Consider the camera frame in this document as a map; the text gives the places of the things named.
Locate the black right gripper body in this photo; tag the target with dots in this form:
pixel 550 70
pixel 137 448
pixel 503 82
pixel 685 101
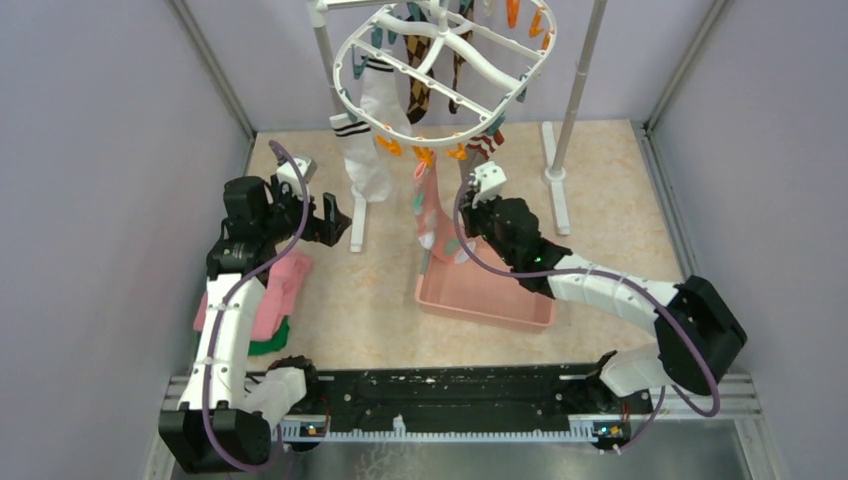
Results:
pixel 479 222

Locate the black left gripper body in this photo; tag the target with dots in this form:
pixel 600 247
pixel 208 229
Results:
pixel 293 215

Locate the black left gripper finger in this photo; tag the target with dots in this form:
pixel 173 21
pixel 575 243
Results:
pixel 330 206
pixel 333 228

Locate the pink dotted sock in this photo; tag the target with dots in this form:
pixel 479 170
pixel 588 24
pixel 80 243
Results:
pixel 436 232

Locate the white oval clip hanger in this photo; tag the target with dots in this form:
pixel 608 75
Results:
pixel 444 34

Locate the grey red striped sock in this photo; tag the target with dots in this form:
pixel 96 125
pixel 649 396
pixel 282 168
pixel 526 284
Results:
pixel 479 150

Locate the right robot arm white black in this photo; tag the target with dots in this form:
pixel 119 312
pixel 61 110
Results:
pixel 697 337

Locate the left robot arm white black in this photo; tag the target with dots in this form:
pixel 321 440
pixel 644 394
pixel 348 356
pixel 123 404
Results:
pixel 221 424

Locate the white black striped sock front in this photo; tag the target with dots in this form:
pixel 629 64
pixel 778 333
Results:
pixel 365 167

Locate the white black striped sock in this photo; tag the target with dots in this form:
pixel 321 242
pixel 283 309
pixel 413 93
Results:
pixel 379 97
pixel 365 167

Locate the pink folded cloth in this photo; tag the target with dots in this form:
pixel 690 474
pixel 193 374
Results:
pixel 288 291

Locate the white drying rack stand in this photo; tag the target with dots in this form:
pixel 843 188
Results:
pixel 556 145

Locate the pink plastic basket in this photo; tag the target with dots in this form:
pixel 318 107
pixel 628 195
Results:
pixel 470 293

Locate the white black striped sock rear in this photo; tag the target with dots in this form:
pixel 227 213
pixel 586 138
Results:
pixel 379 97

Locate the green folded cloth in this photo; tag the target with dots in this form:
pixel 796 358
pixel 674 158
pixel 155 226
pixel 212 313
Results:
pixel 255 348

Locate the brown argyle sock right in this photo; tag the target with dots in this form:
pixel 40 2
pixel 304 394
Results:
pixel 466 10

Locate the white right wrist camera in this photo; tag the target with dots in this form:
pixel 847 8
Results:
pixel 488 180

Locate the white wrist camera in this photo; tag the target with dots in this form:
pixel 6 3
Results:
pixel 488 180
pixel 296 173

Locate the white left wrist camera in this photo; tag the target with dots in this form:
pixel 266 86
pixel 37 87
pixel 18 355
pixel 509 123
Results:
pixel 296 173

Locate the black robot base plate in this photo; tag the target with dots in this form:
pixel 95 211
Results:
pixel 537 403

